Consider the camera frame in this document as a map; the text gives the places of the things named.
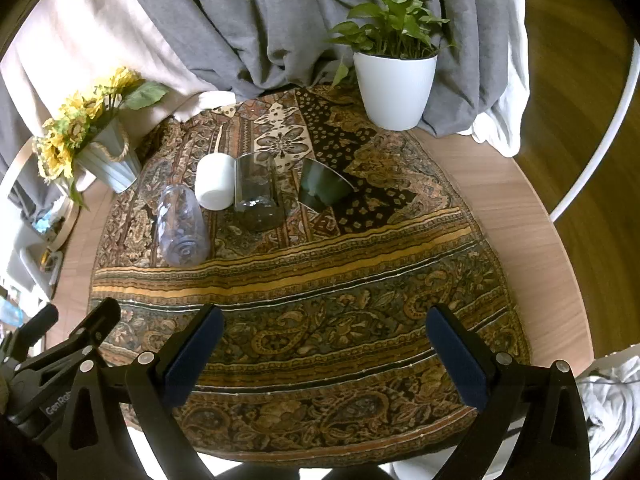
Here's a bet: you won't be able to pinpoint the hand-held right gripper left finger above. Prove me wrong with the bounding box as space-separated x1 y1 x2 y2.
65 304 225 480

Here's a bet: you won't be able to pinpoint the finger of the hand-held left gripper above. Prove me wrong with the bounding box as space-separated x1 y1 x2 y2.
12 298 122 386
0 305 60 361

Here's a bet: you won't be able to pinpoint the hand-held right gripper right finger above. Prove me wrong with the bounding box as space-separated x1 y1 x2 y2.
427 303 593 480

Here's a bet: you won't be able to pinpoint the clear plastic cup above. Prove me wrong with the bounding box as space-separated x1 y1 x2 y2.
155 184 211 267

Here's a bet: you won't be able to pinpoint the clear glass cup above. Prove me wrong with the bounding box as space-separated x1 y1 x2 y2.
233 152 286 233

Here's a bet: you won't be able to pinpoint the white cup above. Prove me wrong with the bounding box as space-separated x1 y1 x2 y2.
195 154 237 210

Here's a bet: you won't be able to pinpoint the dark green glass cup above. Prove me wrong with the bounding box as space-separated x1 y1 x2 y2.
297 157 357 213

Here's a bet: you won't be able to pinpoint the patterned paisley tablecloth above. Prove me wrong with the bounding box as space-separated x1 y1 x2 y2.
87 84 531 466

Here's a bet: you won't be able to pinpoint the crumpled white cloth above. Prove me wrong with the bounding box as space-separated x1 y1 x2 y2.
575 355 640 480

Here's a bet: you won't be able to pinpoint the sunflowers in white bucket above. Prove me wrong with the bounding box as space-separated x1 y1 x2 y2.
32 66 171 211

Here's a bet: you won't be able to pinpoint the white metal tube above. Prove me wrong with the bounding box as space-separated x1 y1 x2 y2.
550 40 640 223

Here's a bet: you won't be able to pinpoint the green plant in white pot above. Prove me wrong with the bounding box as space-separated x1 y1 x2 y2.
327 0 458 131

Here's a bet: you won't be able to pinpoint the beige cloth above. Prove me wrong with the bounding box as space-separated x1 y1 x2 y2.
0 0 236 161

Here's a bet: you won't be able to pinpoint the white sheet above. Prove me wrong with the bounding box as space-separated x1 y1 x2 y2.
470 0 531 158

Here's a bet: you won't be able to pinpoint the grey curtain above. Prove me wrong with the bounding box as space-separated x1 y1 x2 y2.
112 0 511 137

